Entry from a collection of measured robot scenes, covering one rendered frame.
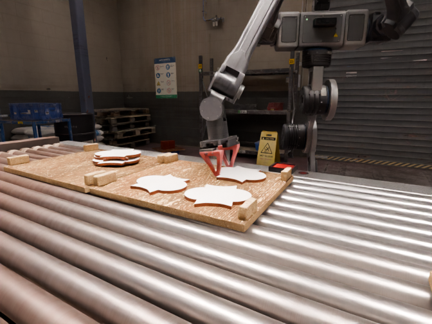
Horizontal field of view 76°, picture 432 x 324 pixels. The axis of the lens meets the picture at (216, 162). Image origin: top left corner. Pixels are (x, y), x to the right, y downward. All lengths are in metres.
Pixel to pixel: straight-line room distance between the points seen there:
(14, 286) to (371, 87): 5.25
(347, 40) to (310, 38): 0.17
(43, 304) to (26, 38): 6.00
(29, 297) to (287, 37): 1.32
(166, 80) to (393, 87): 4.49
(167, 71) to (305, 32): 5.45
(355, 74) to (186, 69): 3.38
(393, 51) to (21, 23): 6.21
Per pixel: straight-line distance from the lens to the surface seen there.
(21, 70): 6.14
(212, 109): 0.67
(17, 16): 6.30
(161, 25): 6.93
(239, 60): 0.76
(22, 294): 0.44
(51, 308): 0.40
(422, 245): 0.58
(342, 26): 1.49
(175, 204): 0.58
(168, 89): 6.67
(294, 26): 1.44
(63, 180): 0.83
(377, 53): 5.40
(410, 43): 5.46
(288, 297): 0.37
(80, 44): 5.39
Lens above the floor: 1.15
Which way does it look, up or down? 13 degrees down
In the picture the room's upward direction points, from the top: straight up
